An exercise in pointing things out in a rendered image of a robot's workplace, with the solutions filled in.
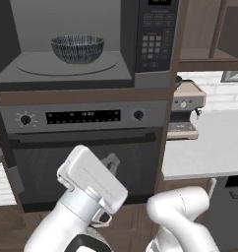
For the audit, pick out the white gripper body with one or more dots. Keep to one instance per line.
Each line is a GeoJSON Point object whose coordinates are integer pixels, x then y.
{"type": "Point", "coordinates": [91, 174]}

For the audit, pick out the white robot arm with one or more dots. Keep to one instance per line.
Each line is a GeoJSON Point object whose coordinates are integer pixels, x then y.
{"type": "Point", "coordinates": [62, 223]}

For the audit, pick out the black glass oven door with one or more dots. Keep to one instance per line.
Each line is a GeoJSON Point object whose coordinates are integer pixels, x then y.
{"type": "Point", "coordinates": [42, 164]}

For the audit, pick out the dark grey microwave oven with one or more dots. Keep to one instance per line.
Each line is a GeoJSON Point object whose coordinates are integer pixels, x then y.
{"type": "Point", "coordinates": [157, 78]}

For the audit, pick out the round grey microwave turntable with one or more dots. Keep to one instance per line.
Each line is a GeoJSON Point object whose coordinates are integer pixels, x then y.
{"type": "Point", "coordinates": [39, 67]}

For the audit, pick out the black white striped bowl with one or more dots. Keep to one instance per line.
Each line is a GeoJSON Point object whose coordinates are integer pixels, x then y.
{"type": "Point", "coordinates": [77, 49]}

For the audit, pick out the black oven knob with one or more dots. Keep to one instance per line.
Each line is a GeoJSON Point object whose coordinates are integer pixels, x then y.
{"type": "Point", "coordinates": [138, 115]}
{"type": "Point", "coordinates": [25, 120]}

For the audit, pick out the stainless steel built-in oven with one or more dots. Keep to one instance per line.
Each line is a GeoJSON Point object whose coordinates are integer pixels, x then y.
{"type": "Point", "coordinates": [150, 114]}

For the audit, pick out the brown wooden oven cabinet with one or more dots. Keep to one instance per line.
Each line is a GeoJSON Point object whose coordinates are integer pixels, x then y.
{"type": "Point", "coordinates": [75, 96]}

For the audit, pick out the beige silver coffee machine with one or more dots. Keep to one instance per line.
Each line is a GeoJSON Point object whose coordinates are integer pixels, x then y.
{"type": "Point", "coordinates": [186, 95]}

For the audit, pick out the grey dishwasher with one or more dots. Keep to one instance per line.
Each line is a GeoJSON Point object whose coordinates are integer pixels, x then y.
{"type": "Point", "coordinates": [227, 216]}

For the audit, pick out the grey framed window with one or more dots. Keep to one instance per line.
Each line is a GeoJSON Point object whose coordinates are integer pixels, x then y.
{"type": "Point", "coordinates": [234, 76]}

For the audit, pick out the brown wooden wall cupboard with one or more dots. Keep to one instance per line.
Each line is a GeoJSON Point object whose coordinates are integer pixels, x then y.
{"type": "Point", "coordinates": [196, 32]}

